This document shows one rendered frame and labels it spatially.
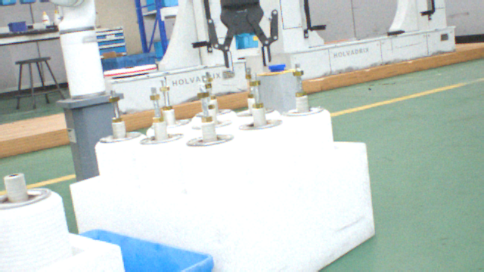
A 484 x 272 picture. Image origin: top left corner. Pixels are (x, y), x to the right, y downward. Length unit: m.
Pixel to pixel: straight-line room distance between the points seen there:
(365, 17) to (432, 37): 3.49
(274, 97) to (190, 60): 2.25
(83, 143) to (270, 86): 0.54
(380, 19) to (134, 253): 6.96
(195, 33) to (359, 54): 1.14
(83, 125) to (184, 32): 2.02
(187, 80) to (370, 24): 4.84
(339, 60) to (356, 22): 4.19
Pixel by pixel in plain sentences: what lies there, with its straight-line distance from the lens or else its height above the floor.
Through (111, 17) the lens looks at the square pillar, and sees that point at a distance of 7.56.
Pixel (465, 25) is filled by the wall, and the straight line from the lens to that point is 6.89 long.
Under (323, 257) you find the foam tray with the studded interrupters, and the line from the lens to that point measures 1.03.
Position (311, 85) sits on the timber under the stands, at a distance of 3.69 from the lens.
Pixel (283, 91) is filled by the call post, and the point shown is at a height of 0.27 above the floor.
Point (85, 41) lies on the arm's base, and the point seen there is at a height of 0.44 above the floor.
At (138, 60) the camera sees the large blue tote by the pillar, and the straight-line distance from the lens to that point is 5.69.
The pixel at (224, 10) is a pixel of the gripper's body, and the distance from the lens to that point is 1.14.
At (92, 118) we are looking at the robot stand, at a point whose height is 0.25.
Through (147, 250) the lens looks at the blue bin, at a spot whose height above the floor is 0.10.
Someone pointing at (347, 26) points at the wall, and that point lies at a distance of 8.24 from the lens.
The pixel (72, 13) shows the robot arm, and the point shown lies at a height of 0.52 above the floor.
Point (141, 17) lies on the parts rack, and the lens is 6.68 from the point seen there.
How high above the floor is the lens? 0.40
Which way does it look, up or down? 9 degrees down
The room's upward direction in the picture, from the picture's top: 8 degrees counter-clockwise
